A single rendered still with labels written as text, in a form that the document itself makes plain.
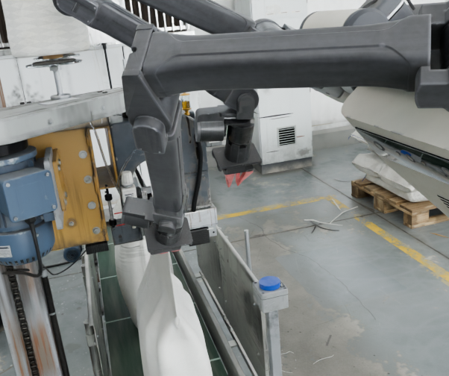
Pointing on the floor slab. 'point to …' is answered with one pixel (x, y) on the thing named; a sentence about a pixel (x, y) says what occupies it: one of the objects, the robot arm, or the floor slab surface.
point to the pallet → (395, 203)
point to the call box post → (274, 343)
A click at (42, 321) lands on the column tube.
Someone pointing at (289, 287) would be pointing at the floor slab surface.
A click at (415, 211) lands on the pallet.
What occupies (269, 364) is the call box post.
